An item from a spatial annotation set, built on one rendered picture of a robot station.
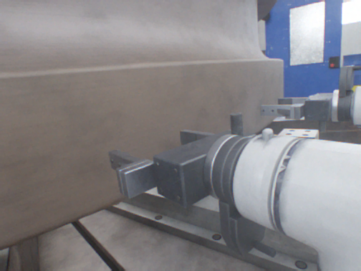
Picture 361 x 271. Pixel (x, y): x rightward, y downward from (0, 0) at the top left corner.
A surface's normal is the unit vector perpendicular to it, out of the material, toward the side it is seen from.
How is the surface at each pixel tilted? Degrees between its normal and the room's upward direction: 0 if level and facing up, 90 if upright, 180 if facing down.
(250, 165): 56
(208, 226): 90
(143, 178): 90
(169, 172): 90
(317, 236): 103
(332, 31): 90
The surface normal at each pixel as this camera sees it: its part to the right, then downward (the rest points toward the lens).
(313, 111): -0.64, 0.25
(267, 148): -0.40, -0.79
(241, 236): 0.65, 0.11
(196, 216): -0.58, -0.07
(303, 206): -0.76, 0.00
